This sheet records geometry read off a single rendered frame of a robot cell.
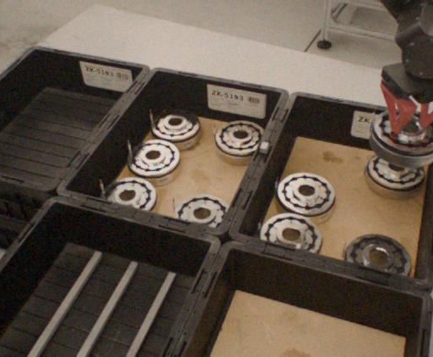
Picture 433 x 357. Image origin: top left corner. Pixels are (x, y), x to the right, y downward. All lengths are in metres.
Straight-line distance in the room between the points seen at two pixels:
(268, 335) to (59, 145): 0.60
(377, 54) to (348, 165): 2.01
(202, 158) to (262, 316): 0.38
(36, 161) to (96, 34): 0.75
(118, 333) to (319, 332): 0.30
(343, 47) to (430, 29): 2.43
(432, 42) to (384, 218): 0.42
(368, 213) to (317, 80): 0.63
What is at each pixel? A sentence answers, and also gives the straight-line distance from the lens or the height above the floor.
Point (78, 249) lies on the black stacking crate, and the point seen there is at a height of 0.83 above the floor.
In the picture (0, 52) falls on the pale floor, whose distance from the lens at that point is 3.33.
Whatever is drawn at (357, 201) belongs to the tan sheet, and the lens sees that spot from 1.03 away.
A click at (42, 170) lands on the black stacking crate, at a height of 0.83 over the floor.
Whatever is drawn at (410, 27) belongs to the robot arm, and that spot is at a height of 1.24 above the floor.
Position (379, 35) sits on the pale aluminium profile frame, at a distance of 2.98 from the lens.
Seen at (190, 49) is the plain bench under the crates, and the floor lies 0.70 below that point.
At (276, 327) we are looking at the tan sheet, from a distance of 0.85.
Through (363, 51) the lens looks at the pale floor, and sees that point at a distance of 3.09.
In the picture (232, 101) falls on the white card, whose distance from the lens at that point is 1.15.
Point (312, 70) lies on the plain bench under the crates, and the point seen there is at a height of 0.70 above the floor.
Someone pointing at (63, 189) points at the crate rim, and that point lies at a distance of 0.94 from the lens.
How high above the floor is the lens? 1.56
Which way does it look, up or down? 44 degrees down
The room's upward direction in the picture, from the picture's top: 3 degrees counter-clockwise
